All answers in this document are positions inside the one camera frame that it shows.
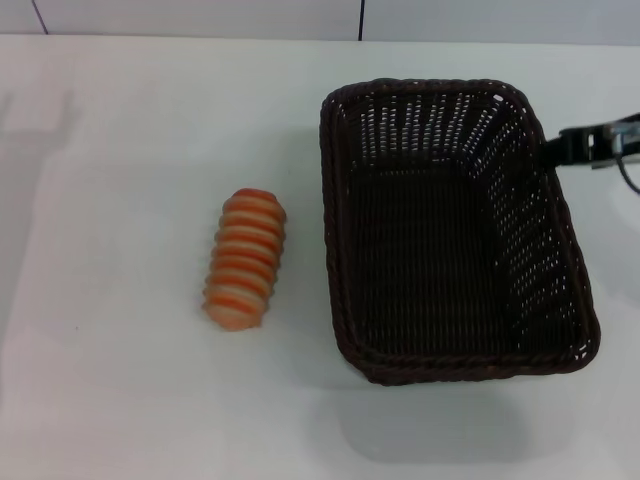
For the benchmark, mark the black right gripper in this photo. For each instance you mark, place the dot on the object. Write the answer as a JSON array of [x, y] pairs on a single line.
[[620, 137]]

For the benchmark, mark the orange striped bread loaf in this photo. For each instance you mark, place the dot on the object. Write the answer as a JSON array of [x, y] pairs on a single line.
[[245, 260]]

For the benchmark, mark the dark brown woven basket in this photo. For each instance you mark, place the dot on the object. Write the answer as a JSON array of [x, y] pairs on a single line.
[[450, 260]]

